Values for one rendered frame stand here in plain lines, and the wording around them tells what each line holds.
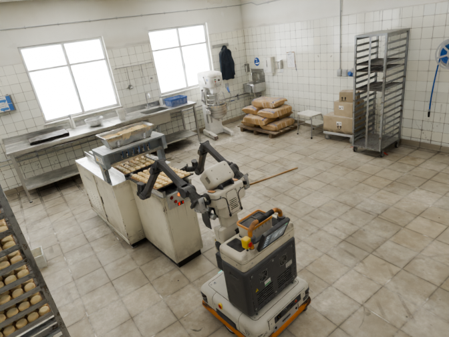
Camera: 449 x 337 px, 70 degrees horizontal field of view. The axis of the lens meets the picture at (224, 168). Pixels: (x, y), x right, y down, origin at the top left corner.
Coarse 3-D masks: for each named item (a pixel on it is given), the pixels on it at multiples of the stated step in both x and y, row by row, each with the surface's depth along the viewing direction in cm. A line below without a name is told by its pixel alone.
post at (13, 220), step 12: (0, 192) 144; (12, 216) 149; (12, 228) 150; (24, 240) 154; (24, 252) 156; (36, 264) 161; (36, 276) 162; (48, 288) 167; (48, 300) 169; (60, 324) 176
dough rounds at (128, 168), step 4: (132, 160) 368; (136, 160) 372; (140, 160) 364; (144, 160) 362; (148, 160) 361; (152, 160) 359; (120, 164) 362; (128, 164) 362; (132, 164) 356; (136, 164) 357; (140, 164) 352; (144, 164) 351; (148, 164) 352; (116, 168) 357; (120, 168) 350; (124, 168) 348; (128, 168) 346; (132, 168) 344; (136, 168) 345; (120, 172) 346; (124, 172) 342; (128, 172) 338
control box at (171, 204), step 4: (176, 192) 297; (168, 196) 292; (172, 196) 294; (176, 196) 297; (168, 200) 292; (172, 200) 295; (180, 200) 301; (184, 200) 304; (188, 200) 307; (168, 204) 294; (172, 204) 296; (176, 204) 299; (180, 204) 302; (168, 208) 298; (172, 208) 297
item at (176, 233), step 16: (144, 208) 335; (160, 208) 299; (176, 208) 304; (144, 224) 354; (160, 224) 315; (176, 224) 308; (192, 224) 321; (160, 240) 332; (176, 240) 313; (192, 240) 326; (176, 256) 317; (192, 256) 335
